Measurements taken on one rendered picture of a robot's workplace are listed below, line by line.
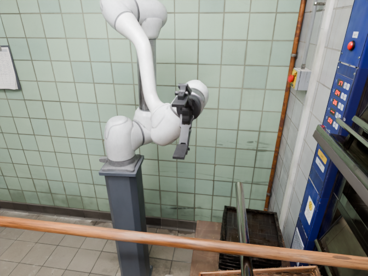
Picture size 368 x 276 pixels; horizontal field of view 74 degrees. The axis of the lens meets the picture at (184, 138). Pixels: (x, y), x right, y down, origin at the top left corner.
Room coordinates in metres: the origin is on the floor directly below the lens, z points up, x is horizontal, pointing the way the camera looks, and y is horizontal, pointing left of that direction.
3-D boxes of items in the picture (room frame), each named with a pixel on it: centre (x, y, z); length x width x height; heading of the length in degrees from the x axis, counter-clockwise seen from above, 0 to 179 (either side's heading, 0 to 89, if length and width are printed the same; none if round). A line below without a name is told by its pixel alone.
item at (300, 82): (1.31, -0.62, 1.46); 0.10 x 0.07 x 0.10; 172
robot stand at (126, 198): (1.21, 0.35, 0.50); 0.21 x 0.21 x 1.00; 86
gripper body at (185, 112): (0.70, -0.01, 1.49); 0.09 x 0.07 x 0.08; 171
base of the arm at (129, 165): (1.21, 0.37, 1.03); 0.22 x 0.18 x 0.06; 86
